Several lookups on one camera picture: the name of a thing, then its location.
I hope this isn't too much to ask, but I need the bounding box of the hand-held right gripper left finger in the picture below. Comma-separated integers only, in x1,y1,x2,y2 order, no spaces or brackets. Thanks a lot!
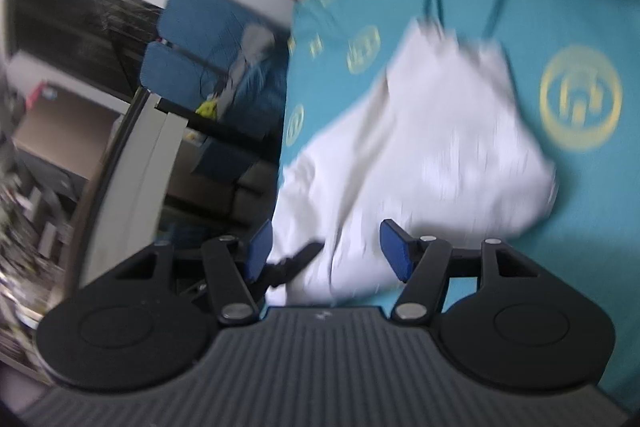
115,221,326,325

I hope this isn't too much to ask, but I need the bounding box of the blue chair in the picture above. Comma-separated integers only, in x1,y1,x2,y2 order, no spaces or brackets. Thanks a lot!
140,0,291,180

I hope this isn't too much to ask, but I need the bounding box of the teal printed bedsheet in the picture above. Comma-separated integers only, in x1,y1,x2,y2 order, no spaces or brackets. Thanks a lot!
277,0,640,400

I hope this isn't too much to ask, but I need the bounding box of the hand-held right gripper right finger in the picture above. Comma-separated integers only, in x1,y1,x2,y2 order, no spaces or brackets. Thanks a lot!
380,219,541,323

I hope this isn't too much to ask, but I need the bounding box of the small yellow item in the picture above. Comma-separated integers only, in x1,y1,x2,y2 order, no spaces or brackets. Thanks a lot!
195,99,222,120

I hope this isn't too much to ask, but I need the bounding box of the dark monitor screen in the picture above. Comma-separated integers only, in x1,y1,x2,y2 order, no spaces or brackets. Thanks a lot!
4,0,167,98

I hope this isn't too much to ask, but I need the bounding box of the white desk panel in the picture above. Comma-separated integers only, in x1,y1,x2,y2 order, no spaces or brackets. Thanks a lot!
74,89,189,290

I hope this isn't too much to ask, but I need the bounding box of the white garment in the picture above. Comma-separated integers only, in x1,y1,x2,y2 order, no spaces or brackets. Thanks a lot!
267,19,558,308

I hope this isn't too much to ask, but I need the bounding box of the grey cloth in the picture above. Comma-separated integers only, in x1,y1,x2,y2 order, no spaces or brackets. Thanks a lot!
220,24,277,108

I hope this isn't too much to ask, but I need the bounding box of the cardboard box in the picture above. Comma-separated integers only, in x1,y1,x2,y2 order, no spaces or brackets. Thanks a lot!
12,91,132,182

